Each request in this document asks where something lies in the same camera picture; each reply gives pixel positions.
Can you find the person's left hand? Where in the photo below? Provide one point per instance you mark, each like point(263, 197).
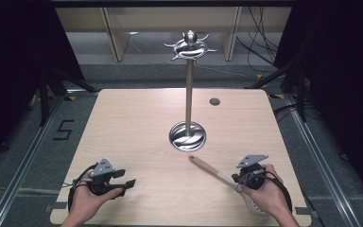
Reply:
point(86, 201)

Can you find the aluminium floor rail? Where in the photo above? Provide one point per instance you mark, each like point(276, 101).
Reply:
point(28, 157)
point(321, 157)

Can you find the person's right hand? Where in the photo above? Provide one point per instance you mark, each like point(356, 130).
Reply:
point(271, 195)

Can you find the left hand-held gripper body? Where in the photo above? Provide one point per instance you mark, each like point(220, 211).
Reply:
point(102, 176)

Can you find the grey table grommet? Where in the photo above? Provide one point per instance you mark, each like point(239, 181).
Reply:
point(214, 101)

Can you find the yellow-black floor tape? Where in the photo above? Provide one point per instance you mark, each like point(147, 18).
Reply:
point(70, 98)
point(276, 96)

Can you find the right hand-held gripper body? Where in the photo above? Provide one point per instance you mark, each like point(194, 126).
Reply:
point(252, 175)

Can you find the light wooden shelf unit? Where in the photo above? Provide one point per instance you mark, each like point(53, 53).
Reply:
point(170, 19)

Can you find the black curtain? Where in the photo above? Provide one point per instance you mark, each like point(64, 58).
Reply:
point(12, 63)
point(343, 78)

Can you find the metal utensil stand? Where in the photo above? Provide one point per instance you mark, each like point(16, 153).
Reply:
point(188, 94)

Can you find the black tripod stand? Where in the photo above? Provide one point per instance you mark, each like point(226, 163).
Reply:
point(301, 94)
point(45, 101)

